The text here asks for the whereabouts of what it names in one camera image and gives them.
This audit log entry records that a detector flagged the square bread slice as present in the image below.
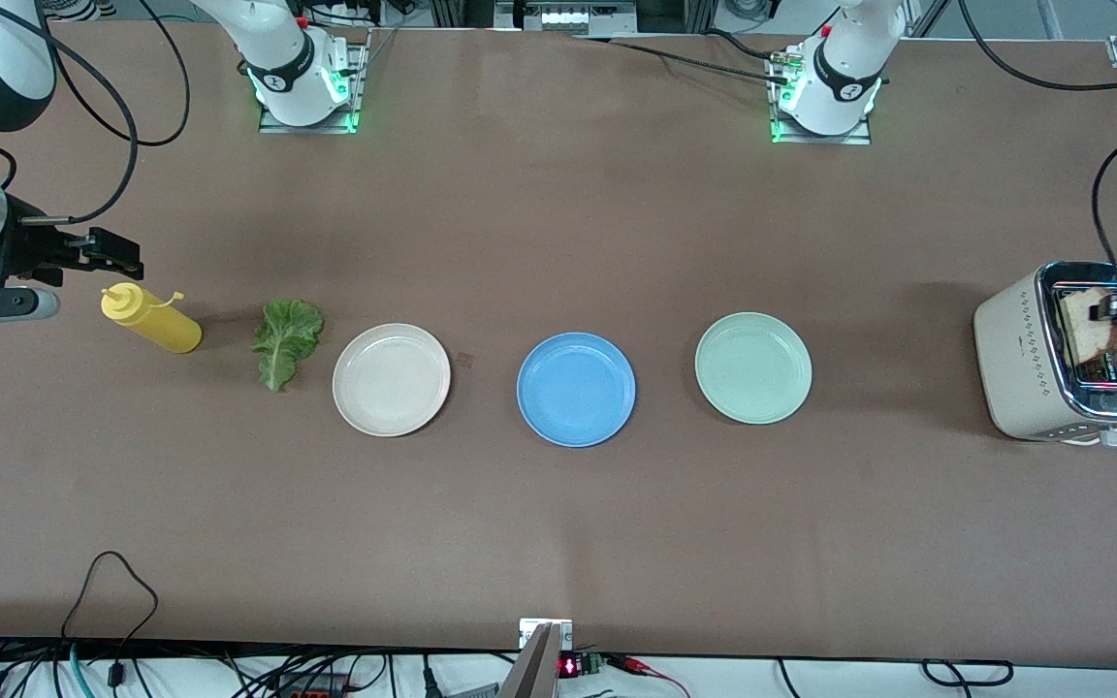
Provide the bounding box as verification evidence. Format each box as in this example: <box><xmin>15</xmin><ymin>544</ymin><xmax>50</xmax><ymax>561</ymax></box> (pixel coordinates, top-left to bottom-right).
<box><xmin>1060</xmin><ymin>288</ymin><xmax>1117</xmax><ymax>366</ymax></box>

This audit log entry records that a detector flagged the yellow mustard squeeze bottle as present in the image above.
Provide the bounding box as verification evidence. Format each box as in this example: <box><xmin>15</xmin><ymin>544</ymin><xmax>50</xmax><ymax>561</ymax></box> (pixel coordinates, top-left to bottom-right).
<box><xmin>100</xmin><ymin>282</ymin><xmax>204</xmax><ymax>355</ymax></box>

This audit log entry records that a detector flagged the green lettuce leaf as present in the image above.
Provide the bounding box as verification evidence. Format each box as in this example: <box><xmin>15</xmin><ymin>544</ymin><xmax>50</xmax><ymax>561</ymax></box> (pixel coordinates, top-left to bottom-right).
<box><xmin>250</xmin><ymin>299</ymin><xmax>325</xmax><ymax>393</ymax></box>

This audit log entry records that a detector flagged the beige round plate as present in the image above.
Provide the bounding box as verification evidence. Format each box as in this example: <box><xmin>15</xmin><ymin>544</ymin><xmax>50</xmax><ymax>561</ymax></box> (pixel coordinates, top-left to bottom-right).
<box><xmin>332</xmin><ymin>323</ymin><xmax>452</xmax><ymax>438</ymax></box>

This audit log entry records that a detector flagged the mint green round plate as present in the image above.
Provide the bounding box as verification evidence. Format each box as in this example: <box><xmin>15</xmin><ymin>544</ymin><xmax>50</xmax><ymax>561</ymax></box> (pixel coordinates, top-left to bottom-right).
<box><xmin>694</xmin><ymin>311</ymin><xmax>814</xmax><ymax>426</ymax></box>

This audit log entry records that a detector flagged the blue round plate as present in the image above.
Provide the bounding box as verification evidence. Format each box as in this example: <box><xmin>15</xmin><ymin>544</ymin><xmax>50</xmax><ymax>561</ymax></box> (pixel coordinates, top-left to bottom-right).
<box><xmin>516</xmin><ymin>332</ymin><xmax>637</xmax><ymax>449</ymax></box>

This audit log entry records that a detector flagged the cream and chrome toaster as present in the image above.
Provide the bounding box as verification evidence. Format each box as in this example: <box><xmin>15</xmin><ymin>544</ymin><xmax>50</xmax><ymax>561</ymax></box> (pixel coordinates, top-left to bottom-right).
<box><xmin>973</xmin><ymin>260</ymin><xmax>1117</xmax><ymax>445</ymax></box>

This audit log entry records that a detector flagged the checkered black white fabric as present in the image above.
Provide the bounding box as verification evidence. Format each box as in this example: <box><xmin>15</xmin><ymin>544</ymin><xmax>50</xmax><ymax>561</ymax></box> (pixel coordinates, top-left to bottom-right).
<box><xmin>40</xmin><ymin>0</ymin><xmax>118</xmax><ymax>22</ymax></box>

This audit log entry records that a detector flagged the orange power strip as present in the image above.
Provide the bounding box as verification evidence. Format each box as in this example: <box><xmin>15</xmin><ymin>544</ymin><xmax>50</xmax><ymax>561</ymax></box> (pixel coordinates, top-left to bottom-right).
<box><xmin>272</xmin><ymin>677</ymin><xmax>351</xmax><ymax>698</ymax></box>

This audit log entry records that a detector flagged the grey equipment box with lights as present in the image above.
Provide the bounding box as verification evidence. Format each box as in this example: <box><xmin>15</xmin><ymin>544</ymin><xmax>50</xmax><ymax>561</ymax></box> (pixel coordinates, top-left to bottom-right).
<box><xmin>495</xmin><ymin>0</ymin><xmax>639</xmax><ymax>35</ymax></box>

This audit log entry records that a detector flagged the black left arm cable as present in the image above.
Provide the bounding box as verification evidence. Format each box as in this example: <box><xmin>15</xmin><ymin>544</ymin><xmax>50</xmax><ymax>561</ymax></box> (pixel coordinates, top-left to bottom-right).
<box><xmin>956</xmin><ymin>0</ymin><xmax>1117</xmax><ymax>292</ymax></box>

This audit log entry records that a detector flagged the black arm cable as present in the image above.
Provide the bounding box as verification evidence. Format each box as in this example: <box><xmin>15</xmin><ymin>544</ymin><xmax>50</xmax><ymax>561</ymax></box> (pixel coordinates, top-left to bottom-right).
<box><xmin>0</xmin><ymin>0</ymin><xmax>193</xmax><ymax>226</ymax></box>
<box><xmin>956</xmin><ymin>0</ymin><xmax>1117</xmax><ymax>292</ymax></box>

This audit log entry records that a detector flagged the white toaster power cord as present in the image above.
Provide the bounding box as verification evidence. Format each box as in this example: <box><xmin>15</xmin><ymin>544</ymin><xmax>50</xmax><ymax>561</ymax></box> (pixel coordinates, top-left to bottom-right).
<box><xmin>1053</xmin><ymin>425</ymin><xmax>1117</xmax><ymax>450</ymax></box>

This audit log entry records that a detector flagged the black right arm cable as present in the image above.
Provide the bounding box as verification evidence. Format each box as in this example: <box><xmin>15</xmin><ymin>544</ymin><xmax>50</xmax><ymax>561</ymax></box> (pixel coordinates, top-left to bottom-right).
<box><xmin>0</xmin><ymin>0</ymin><xmax>193</xmax><ymax>226</ymax></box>

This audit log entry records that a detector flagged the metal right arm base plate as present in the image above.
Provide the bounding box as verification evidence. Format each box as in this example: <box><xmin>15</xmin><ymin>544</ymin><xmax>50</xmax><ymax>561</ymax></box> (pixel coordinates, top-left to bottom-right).
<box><xmin>258</xmin><ymin>39</ymin><xmax>359</xmax><ymax>135</ymax></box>

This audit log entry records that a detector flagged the thin black looped cable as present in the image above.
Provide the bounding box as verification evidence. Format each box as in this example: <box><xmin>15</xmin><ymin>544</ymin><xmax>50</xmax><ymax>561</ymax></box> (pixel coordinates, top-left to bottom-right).
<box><xmin>59</xmin><ymin>551</ymin><xmax>160</xmax><ymax>698</ymax></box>

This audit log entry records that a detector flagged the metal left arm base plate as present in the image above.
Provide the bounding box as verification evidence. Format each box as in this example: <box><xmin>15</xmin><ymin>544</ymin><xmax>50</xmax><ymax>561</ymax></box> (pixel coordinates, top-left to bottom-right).
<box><xmin>770</xmin><ymin>53</ymin><xmax>873</xmax><ymax>146</ymax></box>

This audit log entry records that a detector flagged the black coiled cable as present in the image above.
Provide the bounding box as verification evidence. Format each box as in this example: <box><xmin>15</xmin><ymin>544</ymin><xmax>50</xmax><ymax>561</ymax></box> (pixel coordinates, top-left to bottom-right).
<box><xmin>922</xmin><ymin>659</ymin><xmax>1015</xmax><ymax>687</ymax></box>

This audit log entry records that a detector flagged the aluminium frame post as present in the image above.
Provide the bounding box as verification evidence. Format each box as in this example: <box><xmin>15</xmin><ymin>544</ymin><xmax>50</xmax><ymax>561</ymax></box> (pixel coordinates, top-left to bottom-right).
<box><xmin>428</xmin><ymin>0</ymin><xmax>494</xmax><ymax>30</ymax></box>

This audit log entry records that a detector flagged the black cable across table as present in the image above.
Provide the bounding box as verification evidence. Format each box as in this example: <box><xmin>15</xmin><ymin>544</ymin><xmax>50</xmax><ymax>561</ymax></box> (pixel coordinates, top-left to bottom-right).
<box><xmin>568</xmin><ymin>34</ymin><xmax>792</xmax><ymax>86</ymax></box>

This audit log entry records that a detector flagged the grey metal camera bracket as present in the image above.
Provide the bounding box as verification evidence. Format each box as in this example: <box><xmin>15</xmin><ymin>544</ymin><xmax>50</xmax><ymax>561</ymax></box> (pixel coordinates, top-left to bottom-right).
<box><xmin>518</xmin><ymin>618</ymin><xmax>575</xmax><ymax>698</ymax></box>

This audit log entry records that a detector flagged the red wire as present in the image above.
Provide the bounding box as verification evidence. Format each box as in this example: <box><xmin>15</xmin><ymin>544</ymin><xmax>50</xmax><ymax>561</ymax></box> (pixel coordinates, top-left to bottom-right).
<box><xmin>607</xmin><ymin>654</ymin><xmax>690</xmax><ymax>698</ymax></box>

